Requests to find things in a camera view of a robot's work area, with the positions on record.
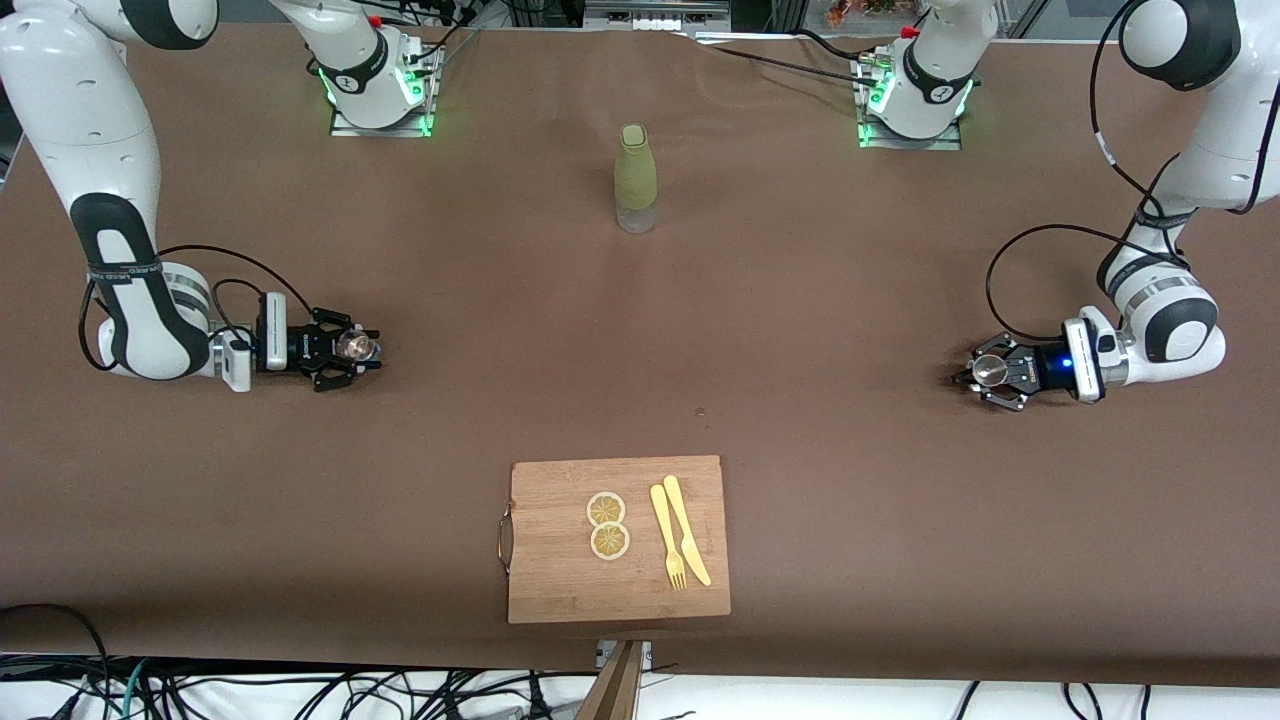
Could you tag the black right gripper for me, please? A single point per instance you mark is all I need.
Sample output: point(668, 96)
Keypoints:
point(298, 348)

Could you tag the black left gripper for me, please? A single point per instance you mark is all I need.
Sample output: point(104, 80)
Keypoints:
point(1040, 370)

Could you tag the steel double jigger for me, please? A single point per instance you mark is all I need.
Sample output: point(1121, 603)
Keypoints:
point(990, 370)

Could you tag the clear glass beaker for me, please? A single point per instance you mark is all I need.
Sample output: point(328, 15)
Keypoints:
point(352, 346)

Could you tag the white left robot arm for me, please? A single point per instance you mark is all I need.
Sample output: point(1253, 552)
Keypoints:
point(1185, 340)

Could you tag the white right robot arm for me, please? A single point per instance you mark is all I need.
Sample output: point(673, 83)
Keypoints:
point(100, 130)

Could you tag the brown table cover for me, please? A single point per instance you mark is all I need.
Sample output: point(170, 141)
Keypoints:
point(600, 330)

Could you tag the lemon slice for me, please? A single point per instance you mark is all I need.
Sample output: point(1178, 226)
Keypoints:
point(610, 541)
point(605, 509)

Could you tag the wooden cutting board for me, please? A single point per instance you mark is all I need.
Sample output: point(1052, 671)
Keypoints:
point(560, 580)

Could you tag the green sleeved glass bottle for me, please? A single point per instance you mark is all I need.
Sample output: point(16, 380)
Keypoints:
point(636, 170)

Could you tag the yellow plastic knife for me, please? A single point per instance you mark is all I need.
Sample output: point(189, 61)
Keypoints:
point(680, 515)

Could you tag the yellow plastic fork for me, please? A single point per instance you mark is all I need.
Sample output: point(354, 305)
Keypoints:
point(663, 520)

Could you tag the grey metal strip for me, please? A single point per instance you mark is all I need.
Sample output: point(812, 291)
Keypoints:
point(655, 18)

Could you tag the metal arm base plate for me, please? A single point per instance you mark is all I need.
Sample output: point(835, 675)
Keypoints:
point(380, 131)
point(910, 144)

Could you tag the small metal bracket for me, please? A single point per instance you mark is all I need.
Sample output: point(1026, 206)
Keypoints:
point(603, 652)

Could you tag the wooden post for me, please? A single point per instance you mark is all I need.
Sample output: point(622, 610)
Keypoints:
point(612, 695)

